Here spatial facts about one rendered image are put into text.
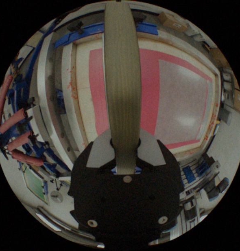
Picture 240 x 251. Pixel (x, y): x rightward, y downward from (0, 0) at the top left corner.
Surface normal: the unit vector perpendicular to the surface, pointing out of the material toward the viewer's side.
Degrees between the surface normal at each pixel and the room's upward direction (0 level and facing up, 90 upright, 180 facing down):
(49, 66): 90
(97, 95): 0
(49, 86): 90
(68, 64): 0
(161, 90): 0
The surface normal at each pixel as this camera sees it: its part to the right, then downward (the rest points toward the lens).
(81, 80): -0.02, 0.46
